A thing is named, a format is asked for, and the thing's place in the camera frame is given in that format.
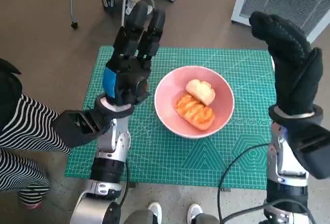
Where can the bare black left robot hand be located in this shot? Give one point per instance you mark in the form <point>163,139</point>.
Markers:
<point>129,77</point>

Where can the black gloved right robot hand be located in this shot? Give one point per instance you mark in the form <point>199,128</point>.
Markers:
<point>294,74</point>

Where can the pink bowl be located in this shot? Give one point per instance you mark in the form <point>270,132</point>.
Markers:
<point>167,115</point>

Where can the round toy bread bun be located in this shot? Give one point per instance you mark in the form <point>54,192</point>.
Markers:
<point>199,89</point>

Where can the long braided toy bread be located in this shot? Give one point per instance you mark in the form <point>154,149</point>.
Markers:
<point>198,117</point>

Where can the silver metal pole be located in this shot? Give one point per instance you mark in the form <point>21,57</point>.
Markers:
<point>124,2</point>

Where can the green cutting mat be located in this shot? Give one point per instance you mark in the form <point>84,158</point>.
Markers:
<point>154,157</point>

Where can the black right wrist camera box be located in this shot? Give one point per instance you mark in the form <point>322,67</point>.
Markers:
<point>312,146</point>

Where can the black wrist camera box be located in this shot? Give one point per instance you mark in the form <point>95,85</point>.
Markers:
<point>312,146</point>
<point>74,128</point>

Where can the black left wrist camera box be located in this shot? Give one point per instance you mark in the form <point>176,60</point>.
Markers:
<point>74,128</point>

